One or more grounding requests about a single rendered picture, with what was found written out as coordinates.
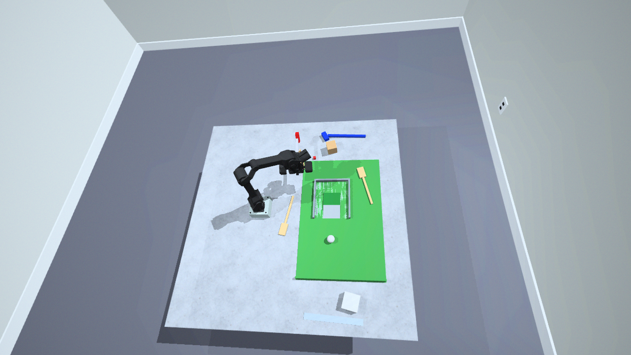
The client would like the tan cube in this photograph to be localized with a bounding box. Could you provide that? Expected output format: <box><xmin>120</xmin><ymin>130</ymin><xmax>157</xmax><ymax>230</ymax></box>
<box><xmin>326</xmin><ymin>140</ymin><xmax>337</xmax><ymax>154</ymax></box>

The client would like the green flat mat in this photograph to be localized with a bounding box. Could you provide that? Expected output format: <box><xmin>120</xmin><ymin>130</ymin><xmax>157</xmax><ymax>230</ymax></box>
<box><xmin>296</xmin><ymin>159</ymin><xmax>386</xmax><ymax>279</ymax></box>

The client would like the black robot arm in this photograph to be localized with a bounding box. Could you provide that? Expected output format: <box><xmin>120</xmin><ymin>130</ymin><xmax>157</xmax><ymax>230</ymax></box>
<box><xmin>233</xmin><ymin>149</ymin><xmax>311</xmax><ymax>213</ymax></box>

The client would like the light blue flat bar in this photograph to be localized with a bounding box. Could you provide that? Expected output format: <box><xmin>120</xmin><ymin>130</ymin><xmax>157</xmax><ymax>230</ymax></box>
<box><xmin>304</xmin><ymin>313</ymin><xmax>363</xmax><ymax>326</ymax></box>

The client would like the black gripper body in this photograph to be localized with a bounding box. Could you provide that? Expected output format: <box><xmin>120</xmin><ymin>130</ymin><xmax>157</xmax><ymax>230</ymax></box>
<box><xmin>279</xmin><ymin>161</ymin><xmax>313</xmax><ymax>175</ymax></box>

